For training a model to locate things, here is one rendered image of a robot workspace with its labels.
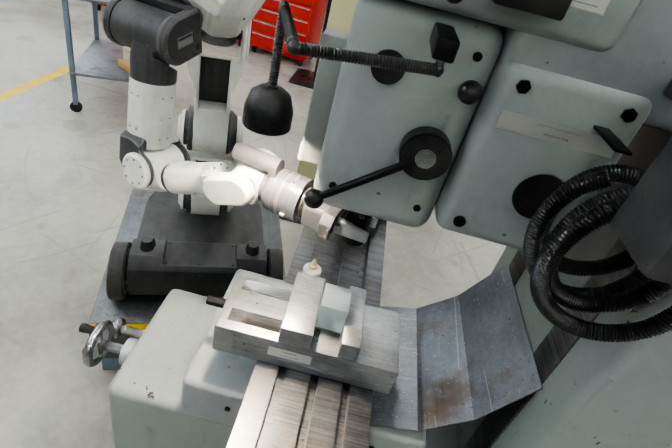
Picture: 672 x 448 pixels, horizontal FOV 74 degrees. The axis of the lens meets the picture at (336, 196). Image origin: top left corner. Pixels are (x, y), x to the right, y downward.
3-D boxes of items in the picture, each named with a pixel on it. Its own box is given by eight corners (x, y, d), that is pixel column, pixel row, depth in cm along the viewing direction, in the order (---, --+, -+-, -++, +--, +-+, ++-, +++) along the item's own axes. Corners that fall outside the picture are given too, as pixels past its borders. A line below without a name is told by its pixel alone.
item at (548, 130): (432, 232, 65) (508, 60, 51) (427, 157, 86) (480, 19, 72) (557, 266, 65) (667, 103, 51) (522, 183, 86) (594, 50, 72)
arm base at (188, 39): (118, 59, 92) (91, 13, 82) (155, 21, 98) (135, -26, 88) (178, 83, 89) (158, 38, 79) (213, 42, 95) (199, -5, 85)
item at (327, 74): (296, 159, 74) (322, 32, 63) (301, 149, 77) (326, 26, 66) (320, 166, 74) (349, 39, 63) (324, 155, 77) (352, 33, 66)
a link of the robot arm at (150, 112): (107, 173, 97) (110, 73, 87) (155, 159, 108) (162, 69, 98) (145, 195, 93) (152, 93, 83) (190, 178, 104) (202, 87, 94)
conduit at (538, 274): (502, 324, 52) (598, 175, 41) (483, 240, 65) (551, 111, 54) (653, 365, 52) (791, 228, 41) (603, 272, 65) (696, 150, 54)
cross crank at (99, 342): (70, 372, 111) (64, 342, 104) (98, 335, 121) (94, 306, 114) (131, 389, 111) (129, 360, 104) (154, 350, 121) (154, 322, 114)
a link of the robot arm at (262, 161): (272, 223, 84) (222, 200, 87) (299, 193, 92) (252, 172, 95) (277, 177, 77) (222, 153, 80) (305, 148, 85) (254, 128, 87)
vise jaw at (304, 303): (277, 341, 81) (280, 327, 79) (294, 284, 93) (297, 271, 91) (309, 350, 81) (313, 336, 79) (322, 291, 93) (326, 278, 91)
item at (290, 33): (278, 12, 57) (279, 1, 56) (288, 15, 57) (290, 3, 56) (286, 56, 43) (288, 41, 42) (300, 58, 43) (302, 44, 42)
